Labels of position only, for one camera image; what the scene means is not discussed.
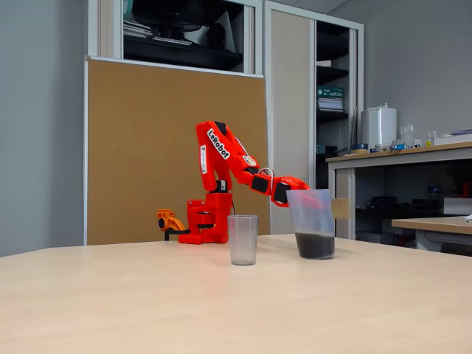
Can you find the green box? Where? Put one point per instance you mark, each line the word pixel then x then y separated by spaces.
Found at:
pixel 330 93

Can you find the white folded sheet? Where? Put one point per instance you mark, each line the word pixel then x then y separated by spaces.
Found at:
pixel 226 29

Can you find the purple papers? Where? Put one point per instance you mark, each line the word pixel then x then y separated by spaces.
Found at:
pixel 464 131

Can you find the white storage box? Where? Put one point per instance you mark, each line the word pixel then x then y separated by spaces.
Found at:
pixel 457 206

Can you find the translucent plastic measuring jug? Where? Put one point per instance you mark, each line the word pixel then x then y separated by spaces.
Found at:
pixel 313 236

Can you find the black bag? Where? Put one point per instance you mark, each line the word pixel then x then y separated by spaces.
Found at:
pixel 166 14

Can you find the brown cork pinboard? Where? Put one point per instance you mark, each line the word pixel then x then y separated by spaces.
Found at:
pixel 147 147

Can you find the stack of papers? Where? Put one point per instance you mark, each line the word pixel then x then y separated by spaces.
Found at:
pixel 136 31

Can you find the small glass jar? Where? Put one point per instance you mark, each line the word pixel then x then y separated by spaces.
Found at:
pixel 429 141

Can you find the small clear drinking glass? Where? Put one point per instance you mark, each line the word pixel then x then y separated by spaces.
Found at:
pixel 242 239

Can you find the black equipment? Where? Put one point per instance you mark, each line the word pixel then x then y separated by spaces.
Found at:
pixel 383 203

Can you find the white cylindrical appliance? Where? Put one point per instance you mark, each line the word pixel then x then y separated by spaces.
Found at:
pixel 380 125

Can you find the flat white box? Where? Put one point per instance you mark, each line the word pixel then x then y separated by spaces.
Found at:
pixel 453 139

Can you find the grey open shelf cabinet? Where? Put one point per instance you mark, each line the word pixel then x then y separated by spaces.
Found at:
pixel 107 29

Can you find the white paper sheet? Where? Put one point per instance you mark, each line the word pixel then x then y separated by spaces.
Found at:
pixel 467 217

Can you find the teal box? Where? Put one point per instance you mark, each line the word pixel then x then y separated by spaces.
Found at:
pixel 326 149

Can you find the low wooden top desk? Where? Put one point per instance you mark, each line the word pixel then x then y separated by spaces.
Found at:
pixel 427 223

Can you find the red robot arm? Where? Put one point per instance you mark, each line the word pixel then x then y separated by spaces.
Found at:
pixel 214 147

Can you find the wooden top side counter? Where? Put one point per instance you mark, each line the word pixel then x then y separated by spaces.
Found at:
pixel 387 156

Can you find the stack of white documents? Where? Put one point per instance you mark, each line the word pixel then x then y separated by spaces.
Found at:
pixel 330 105

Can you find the grey tambour door cabinet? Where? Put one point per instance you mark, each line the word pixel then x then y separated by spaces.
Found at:
pixel 291 110

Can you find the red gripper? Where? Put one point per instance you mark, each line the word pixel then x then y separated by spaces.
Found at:
pixel 291 184

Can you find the orange table clamp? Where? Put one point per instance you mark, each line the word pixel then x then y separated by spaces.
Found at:
pixel 170 223

